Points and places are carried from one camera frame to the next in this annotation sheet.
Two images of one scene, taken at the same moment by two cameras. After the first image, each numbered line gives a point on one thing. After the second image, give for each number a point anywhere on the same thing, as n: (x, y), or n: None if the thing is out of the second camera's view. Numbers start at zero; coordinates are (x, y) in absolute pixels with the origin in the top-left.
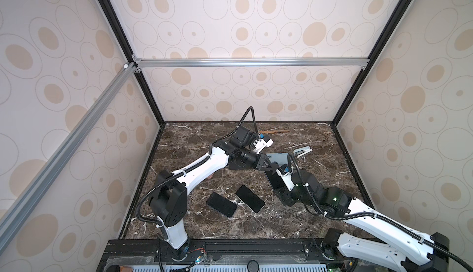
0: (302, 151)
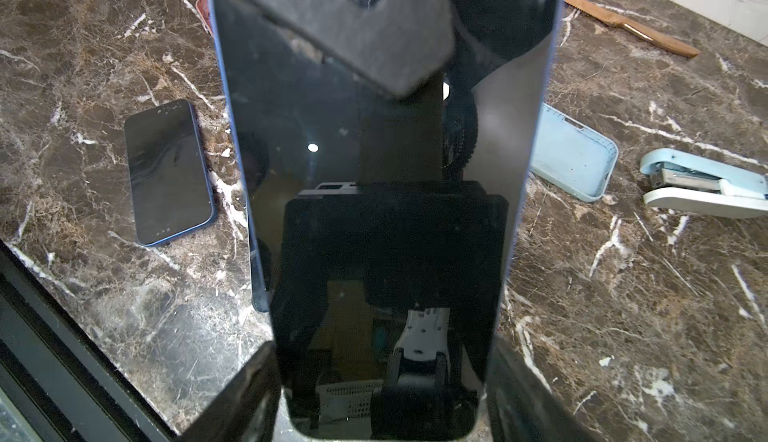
0: (690, 183)
